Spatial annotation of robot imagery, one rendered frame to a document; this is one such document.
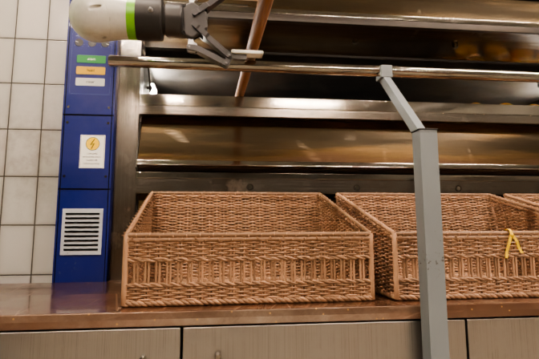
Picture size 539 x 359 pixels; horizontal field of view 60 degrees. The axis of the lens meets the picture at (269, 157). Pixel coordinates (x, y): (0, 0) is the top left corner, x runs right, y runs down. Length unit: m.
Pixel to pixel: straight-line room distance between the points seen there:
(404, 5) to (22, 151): 1.40
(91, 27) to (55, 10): 0.71
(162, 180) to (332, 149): 0.57
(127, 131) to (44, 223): 0.38
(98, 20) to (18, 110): 0.70
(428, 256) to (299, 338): 0.31
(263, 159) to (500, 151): 0.85
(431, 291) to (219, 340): 0.44
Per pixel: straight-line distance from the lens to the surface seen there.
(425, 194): 1.03
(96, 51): 1.64
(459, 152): 1.76
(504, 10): 2.03
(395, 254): 1.11
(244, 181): 1.53
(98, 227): 1.53
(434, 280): 1.03
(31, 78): 1.70
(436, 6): 1.90
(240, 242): 1.03
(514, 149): 1.88
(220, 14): 1.52
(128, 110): 1.59
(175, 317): 0.99
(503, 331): 1.19
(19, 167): 1.65
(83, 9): 1.05
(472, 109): 1.83
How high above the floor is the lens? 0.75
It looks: 8 degrees up
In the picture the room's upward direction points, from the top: straight up
